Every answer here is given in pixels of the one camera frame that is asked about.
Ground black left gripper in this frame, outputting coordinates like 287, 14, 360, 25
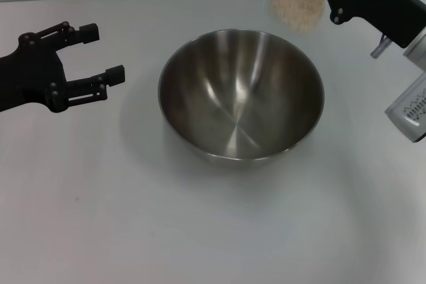
0, 21, 126, 114

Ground large stainless steel bowl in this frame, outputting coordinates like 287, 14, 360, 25
158, 28, 325, 169

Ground right wrist cable with plug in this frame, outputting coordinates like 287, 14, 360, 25
369, 33, 393, 59

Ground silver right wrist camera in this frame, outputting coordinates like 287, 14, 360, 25
385, 72, 426, 144

